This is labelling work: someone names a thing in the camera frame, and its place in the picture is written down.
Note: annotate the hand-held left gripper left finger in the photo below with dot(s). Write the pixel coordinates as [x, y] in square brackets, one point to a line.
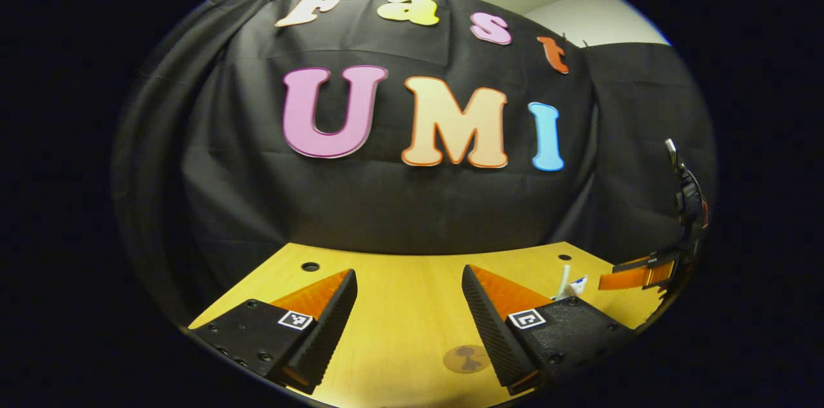
[325, 337]

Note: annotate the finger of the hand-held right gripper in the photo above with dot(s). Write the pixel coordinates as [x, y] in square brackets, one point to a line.
[634, 276]

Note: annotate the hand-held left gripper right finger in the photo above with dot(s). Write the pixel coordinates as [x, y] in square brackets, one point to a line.
[496, 331]

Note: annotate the round brown coaster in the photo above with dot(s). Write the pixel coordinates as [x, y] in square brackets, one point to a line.
[463, 360]

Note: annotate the white toothbrush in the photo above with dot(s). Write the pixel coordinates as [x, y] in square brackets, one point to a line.
[564, 279]

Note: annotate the wooden desktop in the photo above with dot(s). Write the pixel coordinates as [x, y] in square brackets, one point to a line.
[399, 305]

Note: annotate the black backdrop cloth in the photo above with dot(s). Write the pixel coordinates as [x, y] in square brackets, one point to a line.
[399, 208]

